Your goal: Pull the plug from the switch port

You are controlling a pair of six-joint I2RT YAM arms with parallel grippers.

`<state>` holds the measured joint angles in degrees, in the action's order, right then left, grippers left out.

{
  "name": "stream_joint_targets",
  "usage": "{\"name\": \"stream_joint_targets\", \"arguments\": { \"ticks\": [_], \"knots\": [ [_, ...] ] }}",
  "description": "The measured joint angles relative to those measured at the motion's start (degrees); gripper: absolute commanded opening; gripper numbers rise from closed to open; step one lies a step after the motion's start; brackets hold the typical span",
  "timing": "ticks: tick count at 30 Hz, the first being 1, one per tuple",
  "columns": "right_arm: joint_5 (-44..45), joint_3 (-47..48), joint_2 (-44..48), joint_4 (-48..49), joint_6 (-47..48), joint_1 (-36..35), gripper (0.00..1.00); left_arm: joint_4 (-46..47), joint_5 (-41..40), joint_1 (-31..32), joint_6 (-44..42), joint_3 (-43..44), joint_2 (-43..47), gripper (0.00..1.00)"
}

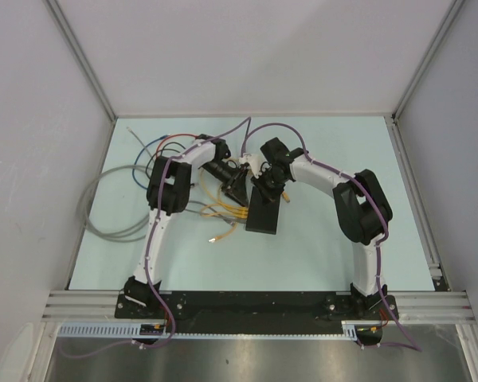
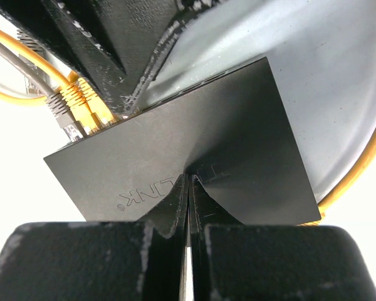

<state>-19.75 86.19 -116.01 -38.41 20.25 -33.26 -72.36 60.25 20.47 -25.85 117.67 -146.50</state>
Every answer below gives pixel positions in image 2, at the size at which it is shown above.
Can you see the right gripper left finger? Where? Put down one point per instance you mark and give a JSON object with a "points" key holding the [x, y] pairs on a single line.
{"points": [[125, 260]]}

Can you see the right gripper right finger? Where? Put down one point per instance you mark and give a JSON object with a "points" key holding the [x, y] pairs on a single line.
{"points": [[234, 261]]}

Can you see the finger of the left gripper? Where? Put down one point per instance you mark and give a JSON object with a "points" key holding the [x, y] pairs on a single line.
{"points": [[71, 32], [162, 49]]}

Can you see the black network switch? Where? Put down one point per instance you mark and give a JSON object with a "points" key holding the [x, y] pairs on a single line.
{"points": [[232, 134]]}

